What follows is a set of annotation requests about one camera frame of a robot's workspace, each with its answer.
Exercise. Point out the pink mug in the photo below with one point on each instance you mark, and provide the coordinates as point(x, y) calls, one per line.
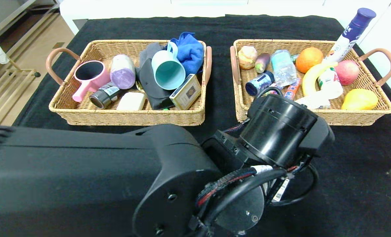
point(95, 79)

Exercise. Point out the orange candy roll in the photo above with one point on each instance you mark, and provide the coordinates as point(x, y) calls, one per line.
point(292, 90)

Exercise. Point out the yellow patterned round item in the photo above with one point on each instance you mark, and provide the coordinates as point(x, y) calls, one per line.
point(138, 86)

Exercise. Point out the black glasses case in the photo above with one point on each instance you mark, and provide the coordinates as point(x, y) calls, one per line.
point(149, 85)

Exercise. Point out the red white candy pack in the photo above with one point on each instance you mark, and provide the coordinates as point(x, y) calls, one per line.
point(276, 86)

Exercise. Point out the white yogurt bottle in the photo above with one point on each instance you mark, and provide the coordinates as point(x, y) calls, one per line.
point(330, 84)

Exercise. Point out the white spray bottle purple cap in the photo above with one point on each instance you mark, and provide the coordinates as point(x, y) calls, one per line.
point(344, 42)

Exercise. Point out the blue can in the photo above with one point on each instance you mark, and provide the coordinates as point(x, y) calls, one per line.
point(259, 82)

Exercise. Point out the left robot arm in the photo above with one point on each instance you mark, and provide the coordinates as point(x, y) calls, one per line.
point(83, 181)

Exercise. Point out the beige wheeled rack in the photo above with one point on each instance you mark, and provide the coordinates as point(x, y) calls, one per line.
point(4, 85)

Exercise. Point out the toy burger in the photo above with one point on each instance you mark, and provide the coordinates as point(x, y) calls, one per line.
point(248, 57)

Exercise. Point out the blue cloth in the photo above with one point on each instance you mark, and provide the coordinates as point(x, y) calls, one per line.
point(192, 52)

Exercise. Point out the black cosmetic tube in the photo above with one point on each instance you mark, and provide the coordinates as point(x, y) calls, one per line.
point(105, 95)

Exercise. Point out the red peach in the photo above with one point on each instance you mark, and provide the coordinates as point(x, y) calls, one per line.
point(346, 72)

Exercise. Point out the purple garbage bag roll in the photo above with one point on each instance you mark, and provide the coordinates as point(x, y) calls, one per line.
point(122, 70)

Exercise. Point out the clear water bottle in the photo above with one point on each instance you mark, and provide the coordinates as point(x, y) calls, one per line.
point(283, 67)

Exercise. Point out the yellow mango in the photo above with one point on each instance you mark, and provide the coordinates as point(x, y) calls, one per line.
point(359, 100)

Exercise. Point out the small white box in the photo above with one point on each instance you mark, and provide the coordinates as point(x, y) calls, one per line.
point(315, 100)

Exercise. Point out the teal plastic cup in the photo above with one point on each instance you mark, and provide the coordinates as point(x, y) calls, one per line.
point(169, 74)

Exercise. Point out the green candy pack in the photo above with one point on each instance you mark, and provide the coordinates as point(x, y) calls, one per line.
point(295, 58)

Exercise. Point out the white soap bar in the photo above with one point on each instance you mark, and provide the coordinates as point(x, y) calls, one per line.
point(131, 101)

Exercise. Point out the orange fruit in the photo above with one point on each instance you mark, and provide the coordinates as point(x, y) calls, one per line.
point(308, 60)

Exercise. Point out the grey cloth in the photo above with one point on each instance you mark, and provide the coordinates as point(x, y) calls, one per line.
point(147, 52)

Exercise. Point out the yellow banana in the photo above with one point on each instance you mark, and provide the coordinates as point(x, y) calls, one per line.
point(310, 82)

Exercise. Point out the beige shelf frame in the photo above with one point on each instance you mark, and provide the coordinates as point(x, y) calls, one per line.
point(21, 16)

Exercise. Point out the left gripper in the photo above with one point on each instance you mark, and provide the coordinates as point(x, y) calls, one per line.
point(279, 189)

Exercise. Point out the purple eggplant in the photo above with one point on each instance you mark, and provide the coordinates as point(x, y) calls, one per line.
point(262, 62)

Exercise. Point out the playing card box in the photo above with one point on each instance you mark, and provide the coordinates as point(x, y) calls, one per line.
point(186, 92)

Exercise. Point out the black table cloth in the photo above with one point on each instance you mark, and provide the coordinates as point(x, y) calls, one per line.
point(363, 204)

